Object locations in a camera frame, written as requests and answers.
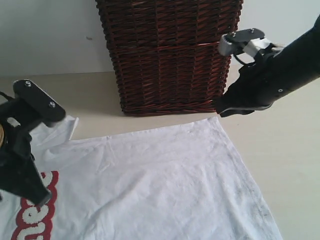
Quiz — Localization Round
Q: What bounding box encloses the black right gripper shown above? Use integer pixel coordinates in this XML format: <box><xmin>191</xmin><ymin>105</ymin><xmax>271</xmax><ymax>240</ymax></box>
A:
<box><xmin>216</xmin><ymin>53</ymin><xmax>295</xmax><ymax>118</ymax></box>

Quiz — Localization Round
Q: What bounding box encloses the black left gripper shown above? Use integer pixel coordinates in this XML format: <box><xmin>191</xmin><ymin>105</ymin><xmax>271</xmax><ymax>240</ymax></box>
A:
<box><xmin>0</xmin><ymin>99</ymin><xmax>49</xmax><ymax>207</ymax></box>

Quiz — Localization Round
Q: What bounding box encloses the white t-shirt with red lettering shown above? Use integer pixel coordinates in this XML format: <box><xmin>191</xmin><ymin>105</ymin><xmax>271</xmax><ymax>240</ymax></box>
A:
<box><xmin>0</xmin><ymin>116</ymin><xmax>282</xmax><ymax>240</ymax></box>

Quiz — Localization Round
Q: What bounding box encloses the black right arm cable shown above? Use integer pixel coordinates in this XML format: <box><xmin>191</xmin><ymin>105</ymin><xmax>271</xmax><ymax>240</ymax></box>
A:
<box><xmin>233</xmin><ymin>53</ymin><xmax>256</xmax><ymax>68</ymax></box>

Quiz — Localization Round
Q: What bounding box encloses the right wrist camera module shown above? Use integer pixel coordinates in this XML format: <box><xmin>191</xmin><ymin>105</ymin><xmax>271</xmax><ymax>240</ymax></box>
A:
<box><xmin>218</xmin><ymin>28</ymin><xmax>278</xmax><ymax>60</ymax></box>

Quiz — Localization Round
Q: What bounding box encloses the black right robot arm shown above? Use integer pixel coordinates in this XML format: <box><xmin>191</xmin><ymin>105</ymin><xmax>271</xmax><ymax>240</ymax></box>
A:
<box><xmin>215</xmin><ymin>23</ymin><xmax>320</xmax><ymax>118</ymax></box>

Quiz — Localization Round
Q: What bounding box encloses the dark brown wicker basket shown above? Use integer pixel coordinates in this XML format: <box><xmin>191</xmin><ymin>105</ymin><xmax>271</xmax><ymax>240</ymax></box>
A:
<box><xmin>96</xmin><ymin>0</ymin><xmax>243</xmax><ymax>116</ymax></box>

